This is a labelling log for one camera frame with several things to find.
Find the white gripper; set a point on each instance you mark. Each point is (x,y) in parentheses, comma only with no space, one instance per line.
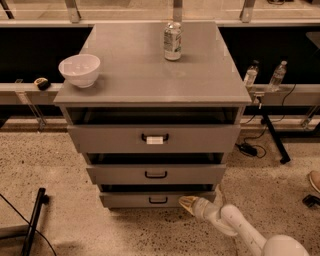
(201,208)

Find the grey bottom drawer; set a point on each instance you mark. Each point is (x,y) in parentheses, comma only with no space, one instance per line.
(152,196)

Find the grey drawer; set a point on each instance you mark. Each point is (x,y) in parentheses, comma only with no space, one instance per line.
(144,174)
(152,196)
(154,138)

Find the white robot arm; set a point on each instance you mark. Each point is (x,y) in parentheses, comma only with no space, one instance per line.
(230,221)

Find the grey middle drawer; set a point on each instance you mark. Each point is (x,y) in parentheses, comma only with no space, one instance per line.
(144,174)

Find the grey drawer cabinet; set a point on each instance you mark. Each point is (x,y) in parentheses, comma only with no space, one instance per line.
(138,86)

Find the grey top drawer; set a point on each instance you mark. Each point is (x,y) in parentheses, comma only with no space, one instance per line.
(154,138)

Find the black stand leg right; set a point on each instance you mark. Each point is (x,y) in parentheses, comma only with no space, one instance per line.
(284,155)

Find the black stand leg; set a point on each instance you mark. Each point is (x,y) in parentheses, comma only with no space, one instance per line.
(41,199)
(284,155)

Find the black object on floor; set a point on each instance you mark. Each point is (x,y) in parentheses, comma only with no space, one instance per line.
(311,200)

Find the left clear water bottle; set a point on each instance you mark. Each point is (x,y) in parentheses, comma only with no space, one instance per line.
(251,74)

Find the clear water bottle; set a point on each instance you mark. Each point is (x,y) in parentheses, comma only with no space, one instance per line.
(278,76)
(251,74)

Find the black stand leg left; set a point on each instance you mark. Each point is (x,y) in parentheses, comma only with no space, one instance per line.
(41,199)

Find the right clear water bottle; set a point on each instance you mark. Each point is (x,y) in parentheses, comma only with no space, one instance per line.
(278,76)

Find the white bowl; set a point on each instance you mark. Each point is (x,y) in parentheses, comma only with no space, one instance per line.
(80,70)

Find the green white drink can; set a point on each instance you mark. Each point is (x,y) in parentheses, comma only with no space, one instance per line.
(172,41)

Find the yellow black tape measure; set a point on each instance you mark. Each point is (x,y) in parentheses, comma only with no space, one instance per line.
(42,83)

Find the black power adapter with cable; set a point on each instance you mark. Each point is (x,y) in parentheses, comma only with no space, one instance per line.
(252,150)

